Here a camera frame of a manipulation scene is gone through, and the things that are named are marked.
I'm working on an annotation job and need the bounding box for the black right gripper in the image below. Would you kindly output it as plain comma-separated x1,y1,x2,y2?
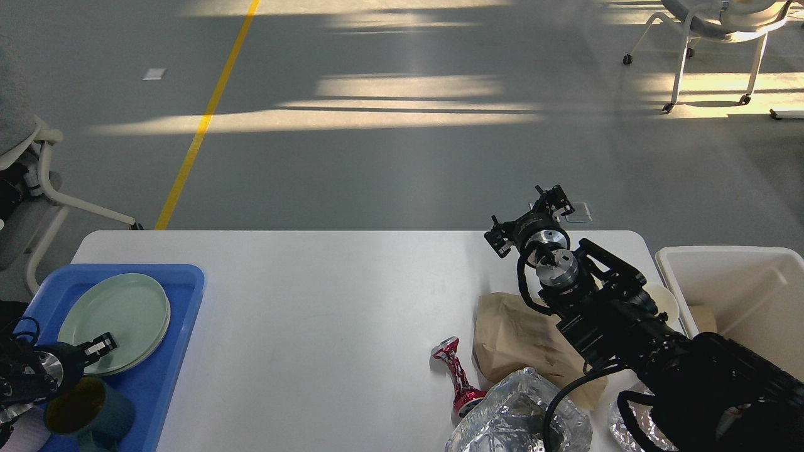
484,184,575,259

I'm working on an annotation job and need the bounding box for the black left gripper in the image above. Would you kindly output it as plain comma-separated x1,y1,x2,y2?
35,332,118,397

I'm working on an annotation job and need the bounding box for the light green plate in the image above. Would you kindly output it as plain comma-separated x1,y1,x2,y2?
57,274,171,377

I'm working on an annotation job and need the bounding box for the dark green mug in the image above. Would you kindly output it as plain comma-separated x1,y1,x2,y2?
44,377,136,451

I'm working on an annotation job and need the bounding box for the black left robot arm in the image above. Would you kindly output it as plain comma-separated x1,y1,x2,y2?
1,316,118,444

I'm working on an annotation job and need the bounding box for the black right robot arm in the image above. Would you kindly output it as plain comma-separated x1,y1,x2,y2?
484,185,802,451

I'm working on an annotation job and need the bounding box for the yellow plate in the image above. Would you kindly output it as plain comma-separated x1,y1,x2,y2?
84,315,170,377

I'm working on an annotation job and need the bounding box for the pink white cup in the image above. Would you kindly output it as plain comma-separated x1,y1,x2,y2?
1,407,52,451

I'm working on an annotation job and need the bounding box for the brown paper bag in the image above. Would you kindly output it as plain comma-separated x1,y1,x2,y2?
472,293,584,389

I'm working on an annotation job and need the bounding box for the white chair left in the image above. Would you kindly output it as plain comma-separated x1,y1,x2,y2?
2,35,143,294

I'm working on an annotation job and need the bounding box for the white chair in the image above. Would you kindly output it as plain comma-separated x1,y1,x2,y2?
2,35,143,294
621,1,793,114

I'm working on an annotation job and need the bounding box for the white paper cup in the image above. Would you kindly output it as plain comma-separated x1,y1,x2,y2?
643,284,680,325

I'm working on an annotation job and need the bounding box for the crushed red soda can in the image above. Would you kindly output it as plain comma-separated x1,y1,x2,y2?
430,336,486,419

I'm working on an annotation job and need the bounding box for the crumpled aluminium foil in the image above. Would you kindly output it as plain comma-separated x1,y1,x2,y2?
445,367,594,451

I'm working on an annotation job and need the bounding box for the cardboard piece in bin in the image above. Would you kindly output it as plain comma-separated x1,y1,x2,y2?
688,305,719,333

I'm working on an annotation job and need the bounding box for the small foil piece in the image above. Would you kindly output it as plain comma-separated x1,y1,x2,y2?
608,382,678,451

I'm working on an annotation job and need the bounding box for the white plastic bin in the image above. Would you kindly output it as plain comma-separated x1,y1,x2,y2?
655,245,803,379

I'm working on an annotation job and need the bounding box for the white chair top right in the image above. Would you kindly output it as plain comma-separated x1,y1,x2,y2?
621,1,793,114

